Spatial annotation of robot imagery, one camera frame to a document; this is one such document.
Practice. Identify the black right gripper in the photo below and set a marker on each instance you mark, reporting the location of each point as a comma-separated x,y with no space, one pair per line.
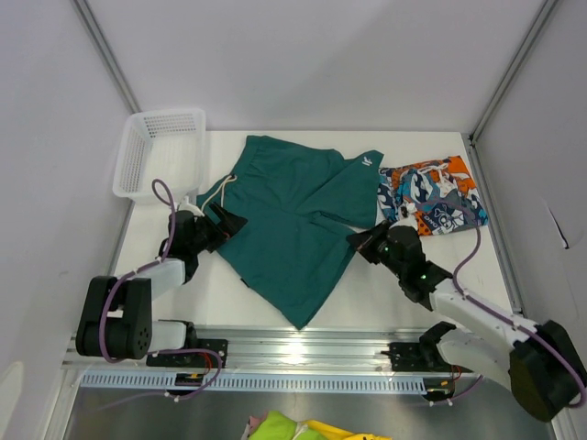
365,241

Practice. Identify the lime green cloth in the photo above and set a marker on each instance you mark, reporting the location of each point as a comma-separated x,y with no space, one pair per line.
272,425

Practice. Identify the green shorts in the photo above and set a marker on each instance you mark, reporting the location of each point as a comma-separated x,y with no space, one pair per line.
301,204

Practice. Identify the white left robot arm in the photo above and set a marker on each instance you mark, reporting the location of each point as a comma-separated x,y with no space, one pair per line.
117,321

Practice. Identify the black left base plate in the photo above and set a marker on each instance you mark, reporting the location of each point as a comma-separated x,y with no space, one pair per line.
202,359

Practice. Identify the white plastic basket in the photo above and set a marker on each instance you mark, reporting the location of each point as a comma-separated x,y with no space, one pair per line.
162,144

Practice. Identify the white slotted cable duct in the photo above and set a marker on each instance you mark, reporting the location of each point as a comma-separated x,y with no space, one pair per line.
170,381

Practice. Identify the aluminium frame post right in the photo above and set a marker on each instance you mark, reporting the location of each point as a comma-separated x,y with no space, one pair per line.
530,39

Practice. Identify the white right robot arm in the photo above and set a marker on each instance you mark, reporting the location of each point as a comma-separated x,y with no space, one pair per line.
537,363

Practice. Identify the aluminium frame post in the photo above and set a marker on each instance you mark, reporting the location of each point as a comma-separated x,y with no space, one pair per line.
530,39
106,54

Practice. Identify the aluminium mounting rail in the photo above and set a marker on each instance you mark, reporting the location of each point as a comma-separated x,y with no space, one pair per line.
319,351

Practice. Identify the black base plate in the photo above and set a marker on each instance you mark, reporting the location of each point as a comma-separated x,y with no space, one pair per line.
202,359
412,357

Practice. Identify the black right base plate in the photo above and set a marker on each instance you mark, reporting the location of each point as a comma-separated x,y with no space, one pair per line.
412,357

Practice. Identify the yellow cloth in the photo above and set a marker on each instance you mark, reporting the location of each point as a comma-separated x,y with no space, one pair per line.
312,429

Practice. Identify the colourful patterned shorts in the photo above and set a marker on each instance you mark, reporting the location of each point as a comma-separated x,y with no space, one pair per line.
436,197

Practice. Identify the aluminium frame post left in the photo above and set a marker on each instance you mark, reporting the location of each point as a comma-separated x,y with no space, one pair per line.
106,54

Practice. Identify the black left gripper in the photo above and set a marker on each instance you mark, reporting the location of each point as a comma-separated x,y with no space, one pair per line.
229,225

